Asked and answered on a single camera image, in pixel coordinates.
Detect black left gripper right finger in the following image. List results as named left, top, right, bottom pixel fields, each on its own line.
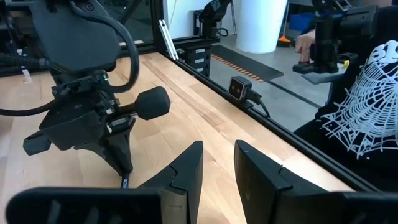
left=233, top=139, right=343, bottom=224

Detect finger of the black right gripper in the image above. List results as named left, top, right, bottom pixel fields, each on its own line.
left=74, top=136, right=125, bottom=175
left=107, top=119, right=136, bottom=175

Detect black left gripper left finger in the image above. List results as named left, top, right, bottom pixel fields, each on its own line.
left=136, top=140, right=205, bottom=224

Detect black drawer cabinet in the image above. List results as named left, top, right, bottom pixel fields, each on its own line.
left=185, top=43, right=213, bottom=78

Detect black floor mat orange stripes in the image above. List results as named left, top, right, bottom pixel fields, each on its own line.
left=210, top=44, right=285, bottom=83

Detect person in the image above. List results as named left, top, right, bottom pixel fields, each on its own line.
left=294, top=0, right=398, bottom=192

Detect person's hand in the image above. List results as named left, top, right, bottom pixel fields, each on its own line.
left=294, top=30, right=317, bottom=63

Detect orange broom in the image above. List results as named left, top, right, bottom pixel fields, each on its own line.
left=278, top=18, right=292, bottom=44

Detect white round column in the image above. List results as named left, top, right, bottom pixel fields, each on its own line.
left=234, top=0, right=289, bottom=54

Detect blue storage box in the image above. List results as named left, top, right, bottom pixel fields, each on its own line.
left=289, top=12, right=315, bottom=32

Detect black aluminium table frame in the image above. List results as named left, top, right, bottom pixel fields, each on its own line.
left=0, top=0, right=385, bottom=193

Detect black camera cable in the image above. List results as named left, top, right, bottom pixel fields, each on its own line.
left=248, top=89, right=271, bottom=118

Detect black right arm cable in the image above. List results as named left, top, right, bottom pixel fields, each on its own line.
left=0, top=0, right=141, bottom=118

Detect black table-level camera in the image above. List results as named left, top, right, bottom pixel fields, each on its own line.
left=228, top=75, right=253, bottom=102

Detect silver bracket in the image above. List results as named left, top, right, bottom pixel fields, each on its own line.
left=158, top=19, right=180, bottom=61

